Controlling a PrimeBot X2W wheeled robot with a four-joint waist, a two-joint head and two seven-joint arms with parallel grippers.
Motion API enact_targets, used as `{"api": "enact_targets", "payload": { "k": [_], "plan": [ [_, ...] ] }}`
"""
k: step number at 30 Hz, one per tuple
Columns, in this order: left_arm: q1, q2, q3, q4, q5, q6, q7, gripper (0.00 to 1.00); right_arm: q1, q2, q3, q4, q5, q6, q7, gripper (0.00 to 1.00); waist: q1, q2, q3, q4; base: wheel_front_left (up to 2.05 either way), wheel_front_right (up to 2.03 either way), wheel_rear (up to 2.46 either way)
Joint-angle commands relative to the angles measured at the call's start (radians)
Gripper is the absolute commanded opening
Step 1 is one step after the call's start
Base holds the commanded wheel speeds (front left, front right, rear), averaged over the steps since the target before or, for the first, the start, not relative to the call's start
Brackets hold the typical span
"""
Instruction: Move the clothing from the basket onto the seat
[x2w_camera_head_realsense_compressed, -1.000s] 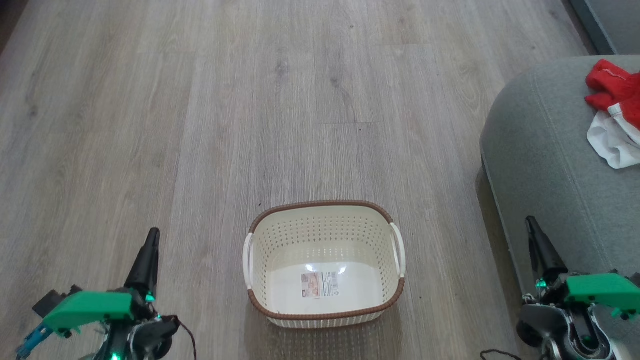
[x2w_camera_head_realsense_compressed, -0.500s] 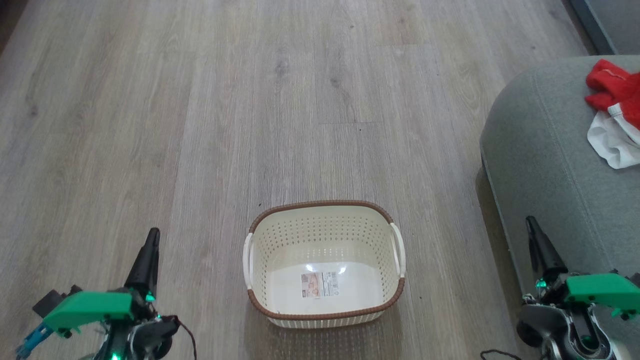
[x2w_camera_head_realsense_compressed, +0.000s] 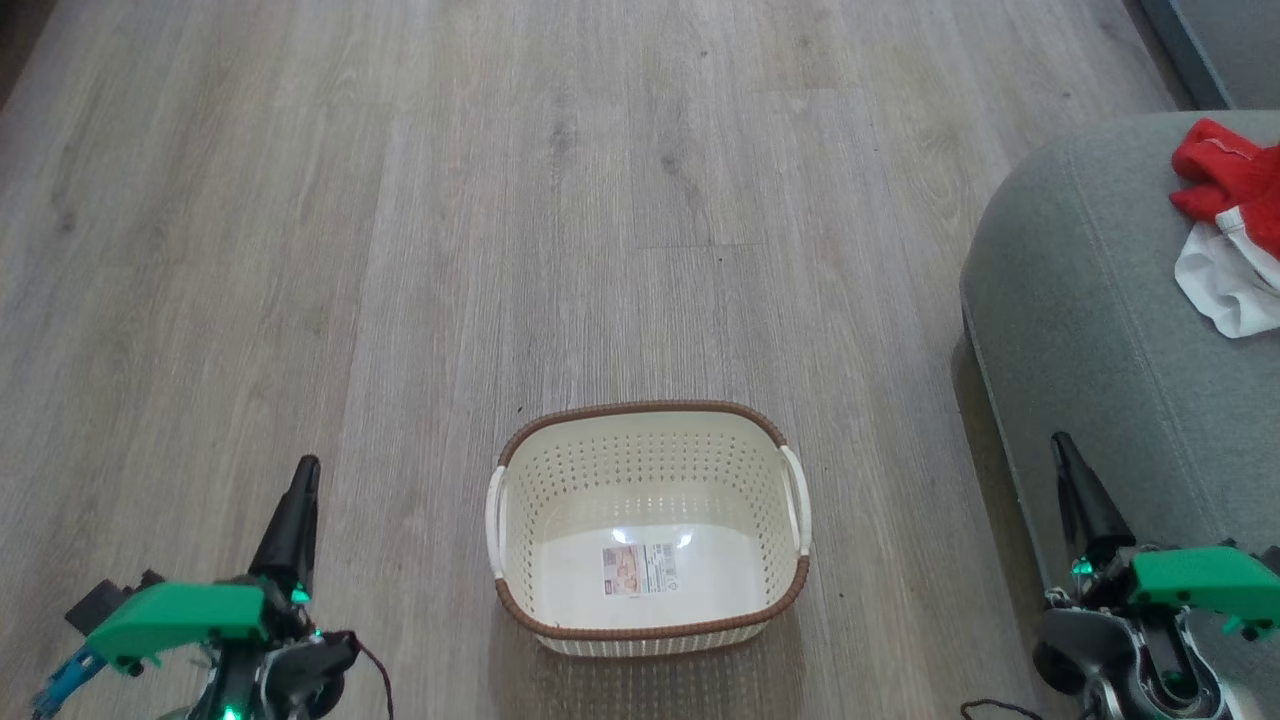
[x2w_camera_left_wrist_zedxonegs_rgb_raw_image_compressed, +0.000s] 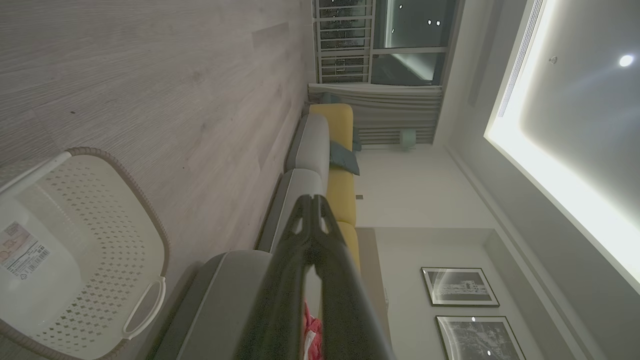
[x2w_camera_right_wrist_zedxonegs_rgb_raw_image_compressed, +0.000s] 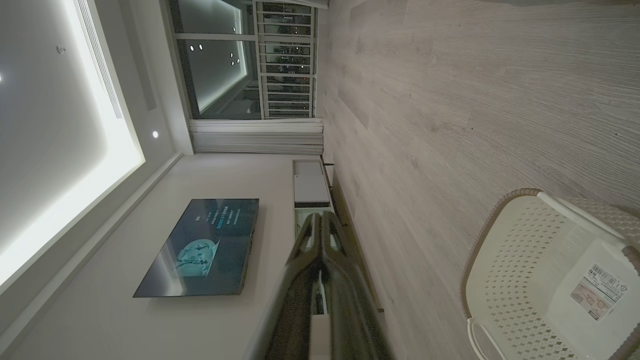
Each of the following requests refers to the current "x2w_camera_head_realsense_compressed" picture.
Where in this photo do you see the red and white garment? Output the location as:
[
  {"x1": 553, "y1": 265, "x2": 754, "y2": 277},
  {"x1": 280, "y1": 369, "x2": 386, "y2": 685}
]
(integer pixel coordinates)
[{"x1": 1168, "y1": 117, "x2": 1280, "y2": 340}]

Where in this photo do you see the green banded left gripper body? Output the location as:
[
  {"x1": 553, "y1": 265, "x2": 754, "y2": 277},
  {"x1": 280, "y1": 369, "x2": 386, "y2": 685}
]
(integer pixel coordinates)
[{"x1": 84, "y1": 582, "x2": 361, "y2": 720}]

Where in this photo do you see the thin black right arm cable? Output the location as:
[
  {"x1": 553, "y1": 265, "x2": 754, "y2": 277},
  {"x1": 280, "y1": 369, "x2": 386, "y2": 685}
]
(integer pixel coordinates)
[{"x1": 960, "y1": 698, "x2": 1047, "y2": 720}]

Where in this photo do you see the teal left cable connector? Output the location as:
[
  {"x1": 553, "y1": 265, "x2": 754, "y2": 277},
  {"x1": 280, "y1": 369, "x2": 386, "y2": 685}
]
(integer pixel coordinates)
[{"x1": 30, "y1": 644, "x2": 109, "y2": 720}]

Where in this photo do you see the grey sofa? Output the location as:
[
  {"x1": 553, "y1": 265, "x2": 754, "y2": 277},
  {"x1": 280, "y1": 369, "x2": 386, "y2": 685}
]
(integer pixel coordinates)
[{"x1": 959, "y1": 109, "x2": 1280, "y2": 720}]

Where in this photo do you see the dark grey furniture edge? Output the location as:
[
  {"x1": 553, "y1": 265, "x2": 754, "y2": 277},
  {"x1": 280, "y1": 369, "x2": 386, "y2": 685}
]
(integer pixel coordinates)
[{"x1": 1134, "y1": 0, "x2": 1280, "y2": 112}]

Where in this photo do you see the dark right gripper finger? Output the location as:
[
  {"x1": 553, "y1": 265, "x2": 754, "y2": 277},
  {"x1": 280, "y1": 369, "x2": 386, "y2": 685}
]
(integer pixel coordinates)
[{"x1": 1049, "y1": 431, "x2": 1138, "y2": 573}]

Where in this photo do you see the printed label sticker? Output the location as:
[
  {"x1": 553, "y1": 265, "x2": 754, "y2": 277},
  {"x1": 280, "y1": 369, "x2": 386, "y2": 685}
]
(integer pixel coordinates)
[{"x1": 600, "y1": 542, "x2": 682, "y2": 600}]

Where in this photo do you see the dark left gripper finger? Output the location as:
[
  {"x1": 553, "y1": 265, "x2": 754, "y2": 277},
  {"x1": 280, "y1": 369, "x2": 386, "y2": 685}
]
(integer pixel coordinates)
[{"x1": 247, "y1": 455, "x2": 322, "y2": 604}]

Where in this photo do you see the cream perforated laundry basket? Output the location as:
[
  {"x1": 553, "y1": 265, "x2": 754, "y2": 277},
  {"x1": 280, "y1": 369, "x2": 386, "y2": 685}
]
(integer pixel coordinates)
[{"x1": 485, "y1": 400, "x2": 812, "y2": 659}]

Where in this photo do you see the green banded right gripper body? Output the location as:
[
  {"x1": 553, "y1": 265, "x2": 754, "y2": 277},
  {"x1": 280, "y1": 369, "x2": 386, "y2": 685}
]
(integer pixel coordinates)
[{"x1": 1030, "y1": 544, "x2": 1280, "y2": 720}]

